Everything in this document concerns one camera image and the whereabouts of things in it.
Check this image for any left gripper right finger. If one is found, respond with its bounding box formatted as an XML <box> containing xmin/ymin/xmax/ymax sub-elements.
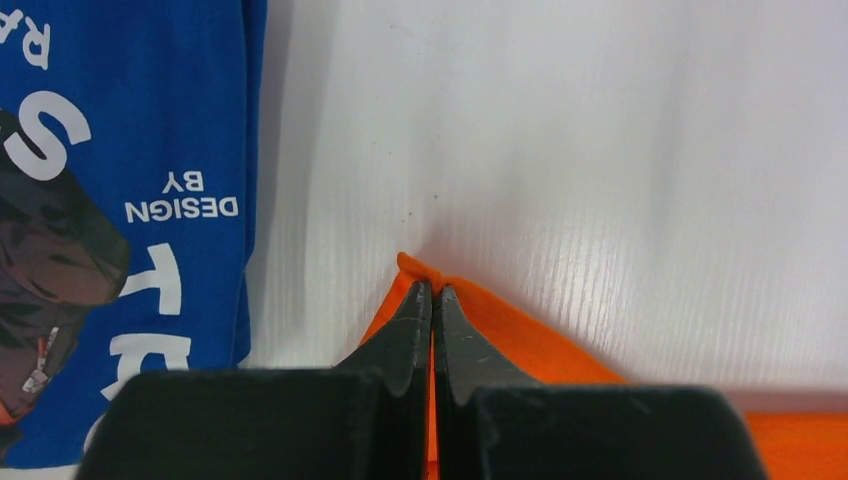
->
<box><xmin>433</xmin><ymin>287</ymin><xmax>767</xmax><ymax>479</ymax></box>

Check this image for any orange t-shirt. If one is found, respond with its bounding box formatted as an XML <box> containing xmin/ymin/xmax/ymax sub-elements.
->
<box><xmin>363</xmin><ymin>253</ymin><xmax>847</xmax><ymax>479</ymax></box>

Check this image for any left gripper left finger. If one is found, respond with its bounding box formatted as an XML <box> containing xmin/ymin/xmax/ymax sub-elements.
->
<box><xmin>77</xmin><ymin>281</ymin><xmax>432</xmax><ymax>479</ymax></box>

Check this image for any blue folded printed t-shirt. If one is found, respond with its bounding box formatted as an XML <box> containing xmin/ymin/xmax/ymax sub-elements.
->
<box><xmin>1</xmin><ymin>0</ymin><xmax>267</xmax><ymax>470</ymax></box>

